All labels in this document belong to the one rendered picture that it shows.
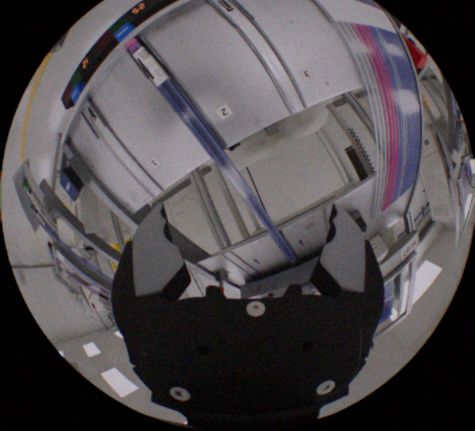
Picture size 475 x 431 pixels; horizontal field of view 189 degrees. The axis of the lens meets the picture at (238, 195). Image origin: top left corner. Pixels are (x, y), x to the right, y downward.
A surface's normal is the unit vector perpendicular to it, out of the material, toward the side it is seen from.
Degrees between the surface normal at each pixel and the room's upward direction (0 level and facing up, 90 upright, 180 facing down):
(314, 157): 90
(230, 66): 44
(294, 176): 90
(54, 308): 90
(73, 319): 90
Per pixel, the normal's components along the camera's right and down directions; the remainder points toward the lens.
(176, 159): 0.08, 0.61
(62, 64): 0.41, 0.89
